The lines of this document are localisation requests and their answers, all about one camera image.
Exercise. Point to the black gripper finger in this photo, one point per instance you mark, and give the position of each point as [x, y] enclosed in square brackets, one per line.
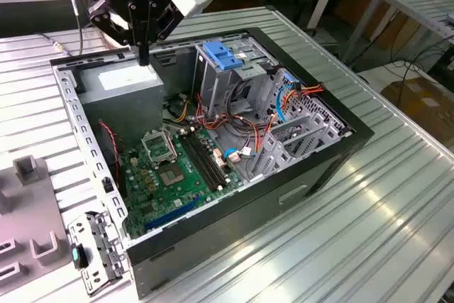
[110, 22]
[166, 21]

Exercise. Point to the grey metal disk bay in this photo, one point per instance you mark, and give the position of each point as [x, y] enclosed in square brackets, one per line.
[280, 154]

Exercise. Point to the blue plastic drive latch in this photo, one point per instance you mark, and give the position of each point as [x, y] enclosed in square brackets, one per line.
[221, 56]

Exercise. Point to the grey metal drive cage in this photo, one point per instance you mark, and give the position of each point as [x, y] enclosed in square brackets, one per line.
[213, 86]

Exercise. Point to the grey power supply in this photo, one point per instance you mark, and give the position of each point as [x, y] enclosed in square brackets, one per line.
[120, 104]

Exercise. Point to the black RAM slot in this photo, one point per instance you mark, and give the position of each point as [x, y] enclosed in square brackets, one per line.
[206, 161]
[211, 161]
[201, 161]
[196, 161]

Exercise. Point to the black case fan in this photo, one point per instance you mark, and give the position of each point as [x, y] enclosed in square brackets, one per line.
[110, 168]

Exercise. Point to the CPU socket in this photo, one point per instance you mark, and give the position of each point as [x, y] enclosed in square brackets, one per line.
[172, 175]

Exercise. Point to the black case lock clip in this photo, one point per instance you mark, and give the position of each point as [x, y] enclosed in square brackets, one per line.
[107, 185]

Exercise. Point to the green motherboard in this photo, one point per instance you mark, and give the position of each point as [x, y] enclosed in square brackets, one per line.
[170, 196]

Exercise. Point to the blue expansion slot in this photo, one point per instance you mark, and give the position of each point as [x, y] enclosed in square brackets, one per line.
[170, 215]

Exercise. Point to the grey parts rack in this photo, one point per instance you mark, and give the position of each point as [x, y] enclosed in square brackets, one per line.
[32, 210]

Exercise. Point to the black PC case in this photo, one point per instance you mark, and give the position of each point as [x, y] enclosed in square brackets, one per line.
[230, 232]

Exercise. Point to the black teal latch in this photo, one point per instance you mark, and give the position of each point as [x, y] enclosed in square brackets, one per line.
[75, 255]

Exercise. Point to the metal slat side table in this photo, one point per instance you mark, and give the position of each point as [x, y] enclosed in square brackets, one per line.
[418, 5]

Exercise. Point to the brown cardboard box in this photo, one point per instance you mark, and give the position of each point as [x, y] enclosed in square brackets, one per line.
[418, 104]

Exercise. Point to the metal slot cover bracket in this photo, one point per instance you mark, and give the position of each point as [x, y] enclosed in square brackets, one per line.
[103, 246]

